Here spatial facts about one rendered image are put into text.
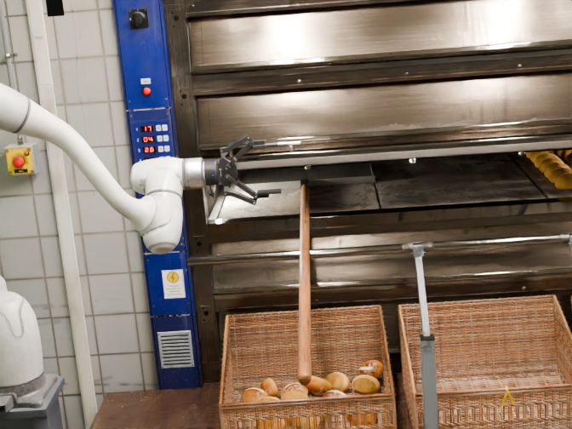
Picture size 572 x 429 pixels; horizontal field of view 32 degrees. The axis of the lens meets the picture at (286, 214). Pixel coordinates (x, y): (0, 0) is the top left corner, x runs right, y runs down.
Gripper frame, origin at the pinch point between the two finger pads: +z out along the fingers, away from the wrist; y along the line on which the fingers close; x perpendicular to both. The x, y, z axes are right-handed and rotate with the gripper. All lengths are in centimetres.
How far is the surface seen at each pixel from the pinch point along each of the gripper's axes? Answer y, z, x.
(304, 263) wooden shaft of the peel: 27.7, 6.3, 4.2
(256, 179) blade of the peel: 30, -14, -119
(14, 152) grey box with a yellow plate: -1, -90, -49
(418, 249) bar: 32, 41, -16
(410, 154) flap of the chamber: 7, 42, -40
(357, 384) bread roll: 86, 20, -37
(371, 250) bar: 31.8, 26.8, -17.2
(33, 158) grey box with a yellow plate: 2, -84, -49
